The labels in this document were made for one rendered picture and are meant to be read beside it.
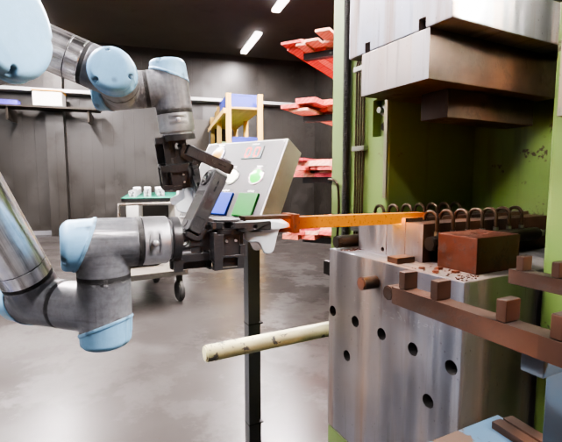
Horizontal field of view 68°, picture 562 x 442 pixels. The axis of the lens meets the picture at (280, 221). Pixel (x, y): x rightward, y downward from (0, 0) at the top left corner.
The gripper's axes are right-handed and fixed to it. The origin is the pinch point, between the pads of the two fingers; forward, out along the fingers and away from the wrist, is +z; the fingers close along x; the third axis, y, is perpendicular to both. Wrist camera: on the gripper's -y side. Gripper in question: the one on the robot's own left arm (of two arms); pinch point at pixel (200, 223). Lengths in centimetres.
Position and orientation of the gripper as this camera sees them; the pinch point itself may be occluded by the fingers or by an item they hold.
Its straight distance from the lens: 96.1
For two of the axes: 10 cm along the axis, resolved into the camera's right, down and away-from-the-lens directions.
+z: 1.0, 9.7, 2.1
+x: 3.5, 1.6, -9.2
